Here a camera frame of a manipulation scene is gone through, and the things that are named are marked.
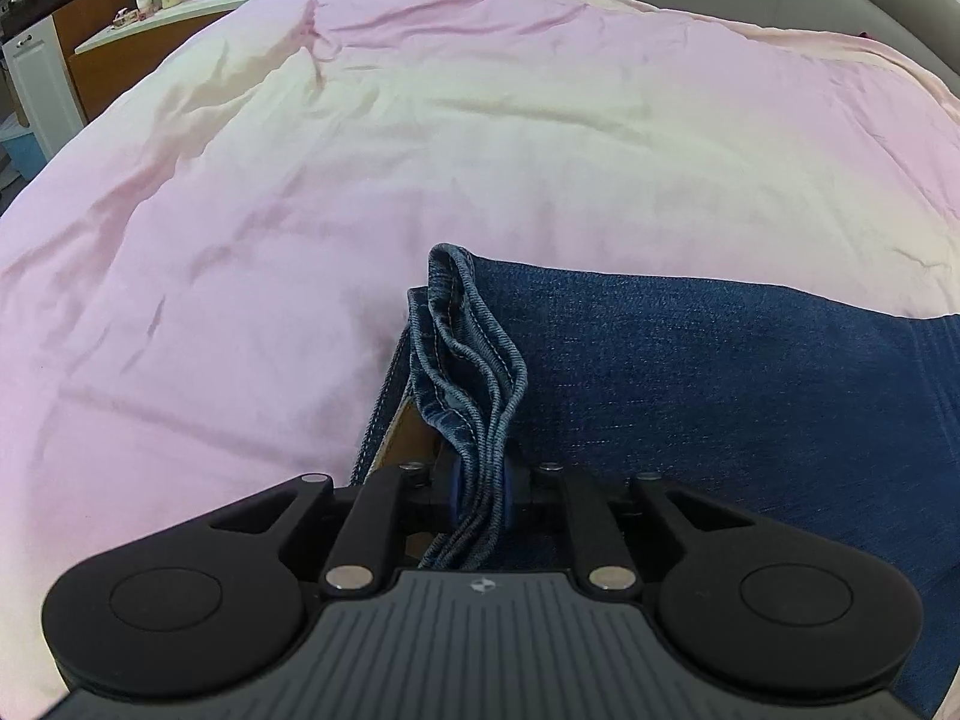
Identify white cabinet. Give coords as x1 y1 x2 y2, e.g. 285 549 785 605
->
0 13 89 160

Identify pink and cream blanket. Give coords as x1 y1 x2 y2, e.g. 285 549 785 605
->
0 0 960 706

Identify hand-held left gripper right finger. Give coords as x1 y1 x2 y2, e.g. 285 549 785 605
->
503 461 752 593

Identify blue denim pants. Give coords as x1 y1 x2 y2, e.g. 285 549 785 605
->
349 242 960 718

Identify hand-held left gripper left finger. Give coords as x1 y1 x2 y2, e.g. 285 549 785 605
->
210 461 461 593

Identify white top wooden nightstand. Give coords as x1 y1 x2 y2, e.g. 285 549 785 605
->
51 0 320 127

